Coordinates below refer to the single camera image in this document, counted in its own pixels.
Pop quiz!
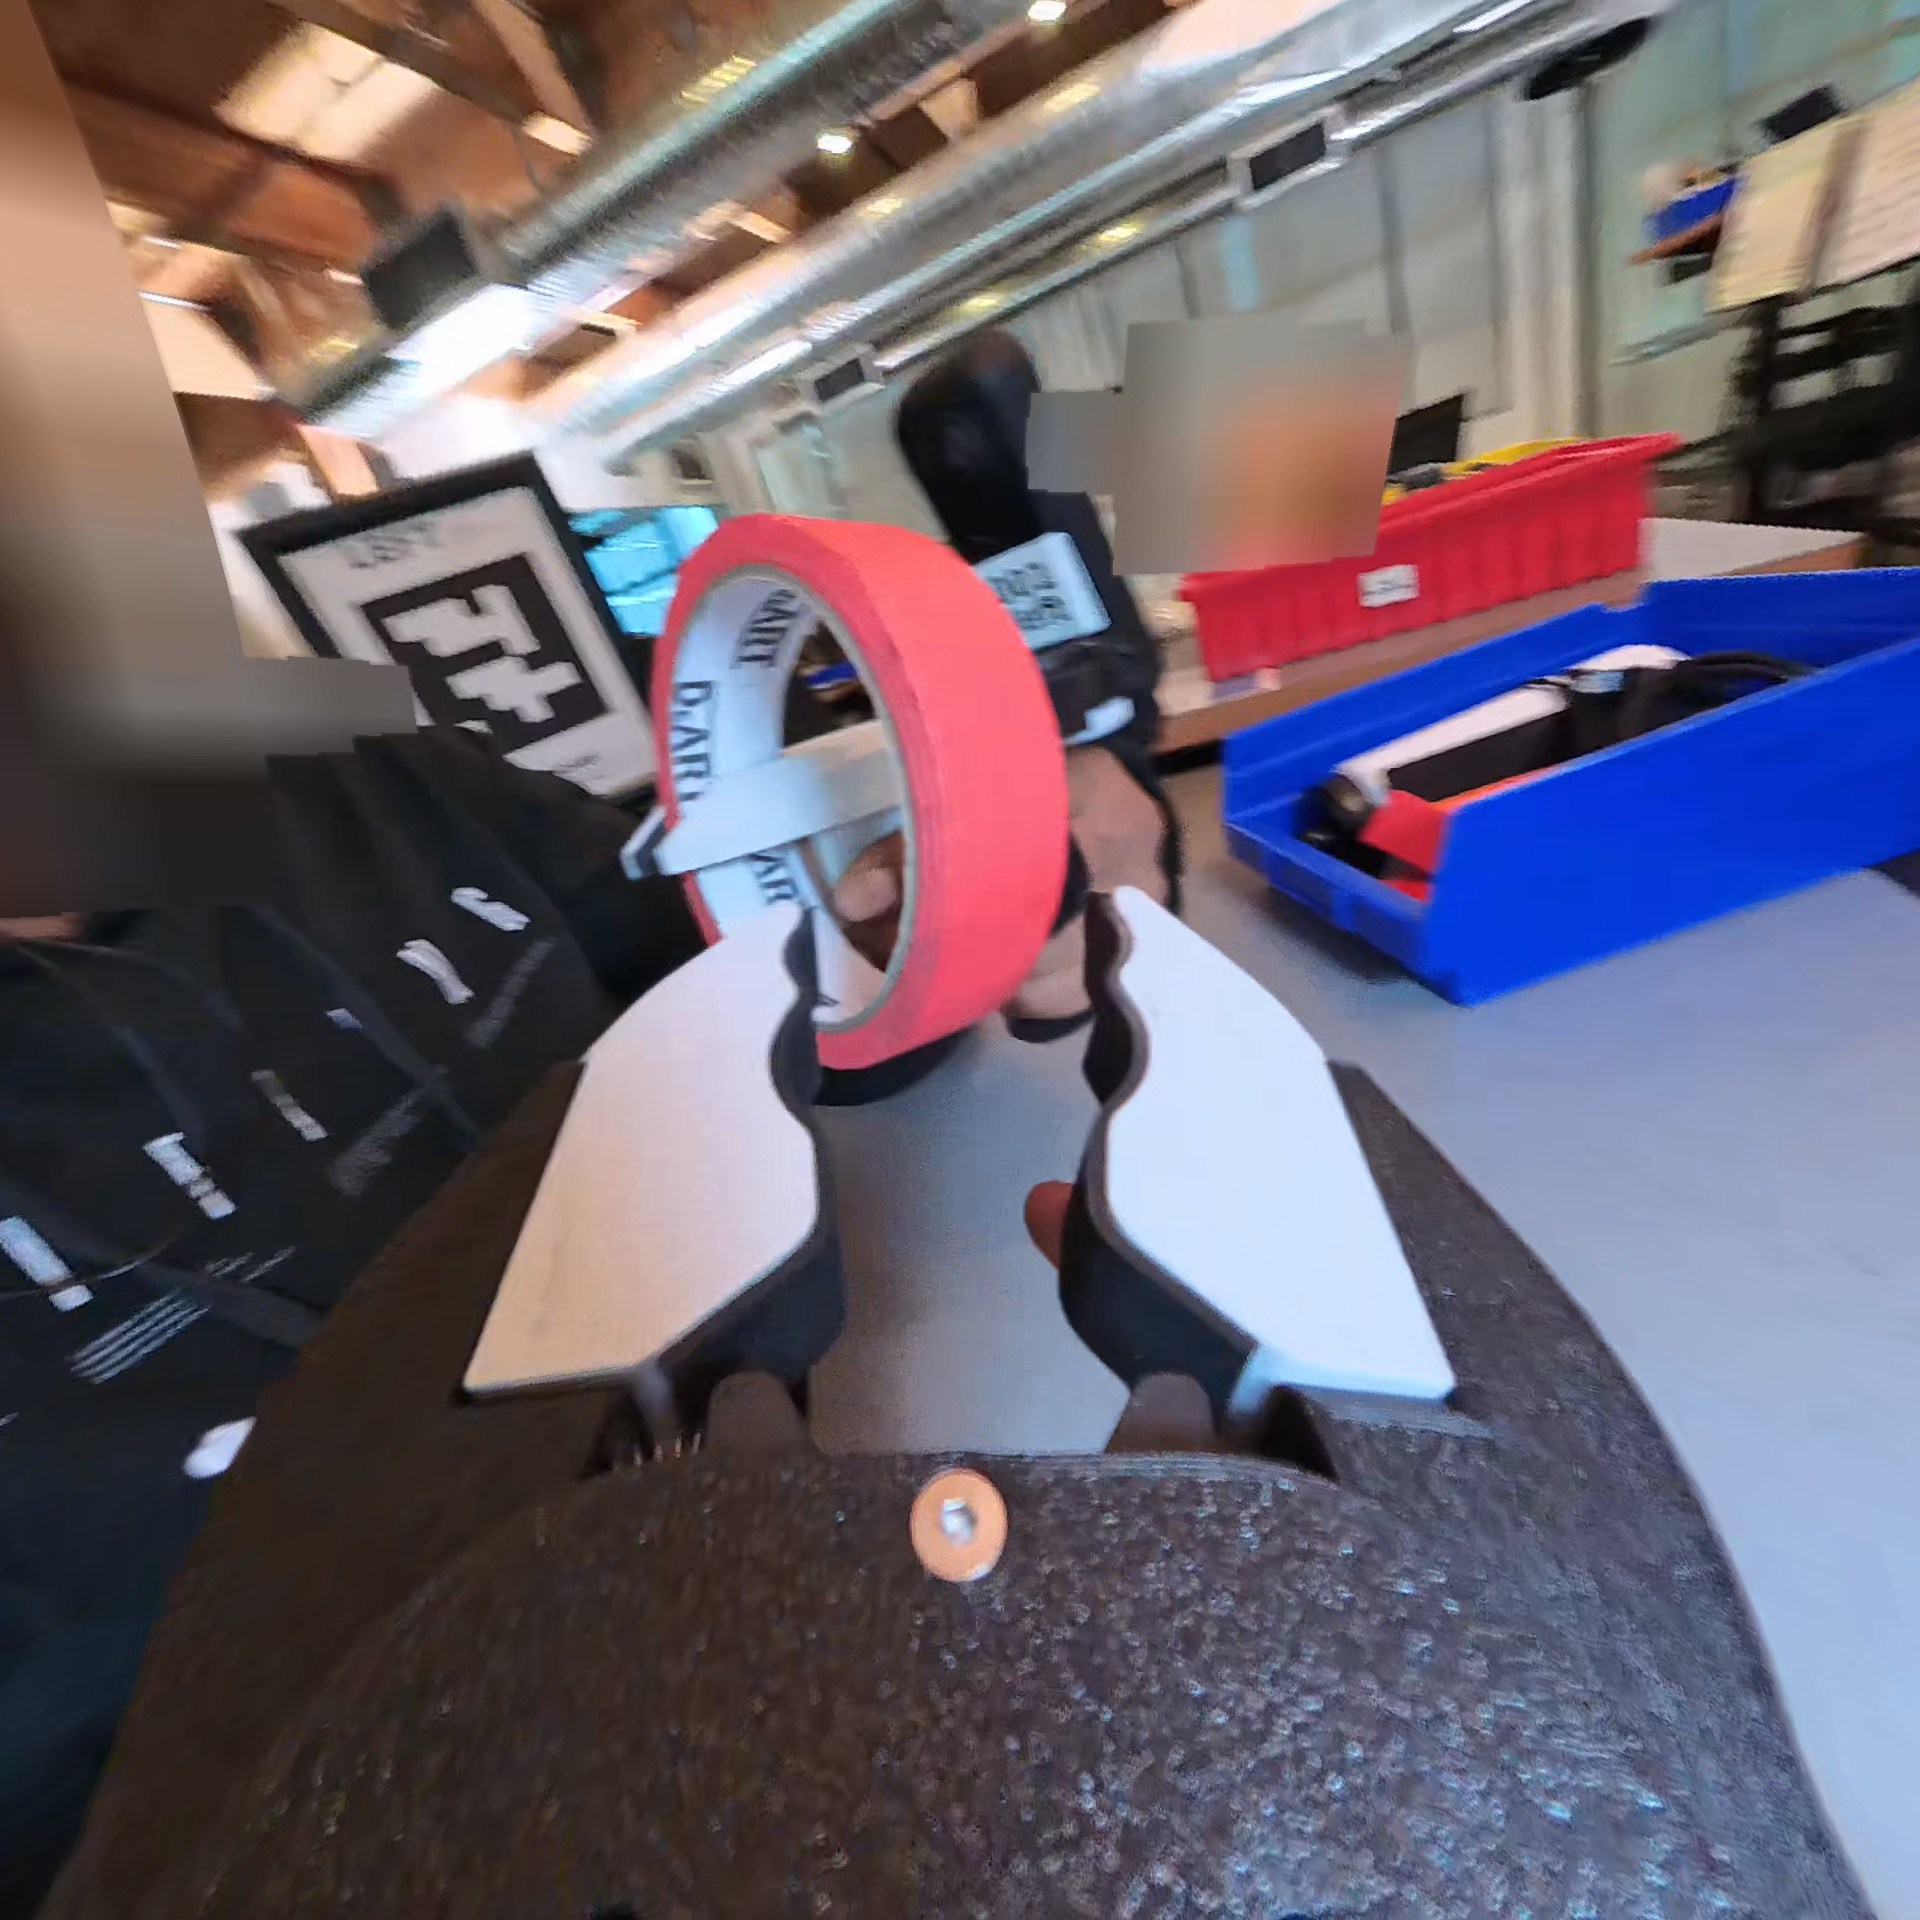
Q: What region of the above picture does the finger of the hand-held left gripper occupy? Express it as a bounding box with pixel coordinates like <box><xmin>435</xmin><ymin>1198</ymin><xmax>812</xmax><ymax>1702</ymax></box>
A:
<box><xmin>622</xmin><ymin>727</ymin><xmax>911</xmax><ymax>882</ymax></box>

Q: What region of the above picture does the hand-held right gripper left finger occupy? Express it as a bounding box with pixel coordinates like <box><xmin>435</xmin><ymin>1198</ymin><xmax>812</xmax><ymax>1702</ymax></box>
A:
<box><xmin>461</xmin><ymin>906</ymin><xmax>847</xmax><ymax>1403</ymax></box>

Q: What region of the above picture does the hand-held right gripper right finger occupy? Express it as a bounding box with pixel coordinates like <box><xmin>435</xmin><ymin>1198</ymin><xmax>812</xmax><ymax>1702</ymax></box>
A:
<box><xmin>1056</xmin><ymin>885</ymin><xmax>1461</xmax><ymax>1426</ymax></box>

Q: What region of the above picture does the red tape roll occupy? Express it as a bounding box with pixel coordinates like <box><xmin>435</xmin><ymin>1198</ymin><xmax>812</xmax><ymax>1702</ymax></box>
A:
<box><xmin>646</xmin><ymin>515</ymin><xmax>1076</xmax><ymax>1077</ymax></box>

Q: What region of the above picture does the blue plastic bin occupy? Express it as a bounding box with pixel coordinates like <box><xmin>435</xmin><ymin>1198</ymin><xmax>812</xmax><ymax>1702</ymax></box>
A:
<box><xmin>1217</xmin><ymin>566</ymin><xmax>1920</xmax><ymax>1009</ymax></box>

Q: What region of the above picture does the person's left forearm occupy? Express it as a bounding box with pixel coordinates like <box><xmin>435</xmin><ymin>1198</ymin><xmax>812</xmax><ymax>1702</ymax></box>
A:
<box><xmin>223</xmin><ymin>724</ymin><xmax>710</xmax><ymax>1203</ymax></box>

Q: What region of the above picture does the computer monitor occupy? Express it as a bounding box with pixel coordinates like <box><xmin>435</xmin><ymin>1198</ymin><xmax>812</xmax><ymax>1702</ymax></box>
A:
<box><xmin>568</xmin><ymin>505</ymin><xmax>721</xmax><ymax>639</ymax></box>

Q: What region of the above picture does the fiducial marker sign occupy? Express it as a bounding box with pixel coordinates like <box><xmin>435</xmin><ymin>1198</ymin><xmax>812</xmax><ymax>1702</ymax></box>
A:
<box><xmin>237</xmin><ymin>454</ymin><xmax>663</xmax><ymax>799</ymax></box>

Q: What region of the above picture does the pink red plastic piece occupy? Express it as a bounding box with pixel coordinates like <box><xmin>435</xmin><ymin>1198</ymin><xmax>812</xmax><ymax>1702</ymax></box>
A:
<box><xmin>1367</xmin><ymin>791</ymin><xmax>1461</xmax><ymax>890</ymax></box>

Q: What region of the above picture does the white tube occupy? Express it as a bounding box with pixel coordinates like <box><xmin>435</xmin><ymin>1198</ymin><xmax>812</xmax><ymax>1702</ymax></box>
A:
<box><xmin>1303</xmin><ymin>642</ymin><xmax>1691</xmax><ymax>841</ymax></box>

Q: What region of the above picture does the red plastic crate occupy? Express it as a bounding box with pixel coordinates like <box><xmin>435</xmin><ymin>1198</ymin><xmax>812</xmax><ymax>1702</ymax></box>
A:
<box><xmin>1181</xmin><ymin>434</ymin><xmax>1681</xmax><ymax>685</ymax></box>

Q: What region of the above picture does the whiteboard easel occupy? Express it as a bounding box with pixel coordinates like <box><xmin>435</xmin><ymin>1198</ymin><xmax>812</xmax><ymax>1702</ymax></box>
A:
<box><xmin>1707</xmin><ymin>111</ymin><xmax>1920</xmax><ymax>519</ymax></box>

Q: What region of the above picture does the silver air duct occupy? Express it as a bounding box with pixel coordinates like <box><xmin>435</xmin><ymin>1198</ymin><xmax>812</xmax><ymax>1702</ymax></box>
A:
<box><xmin>299</xmin><ymin>0</ymin><xmax>1353</xmax><ymax>460</ymax></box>

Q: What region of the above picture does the black cable bundle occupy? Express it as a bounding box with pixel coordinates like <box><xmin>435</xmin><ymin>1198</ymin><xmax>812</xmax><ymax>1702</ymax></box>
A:
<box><xmin>1567</xmin><ymin>649</ymin><xmax>1819</xmax><ymax>759</ymax></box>

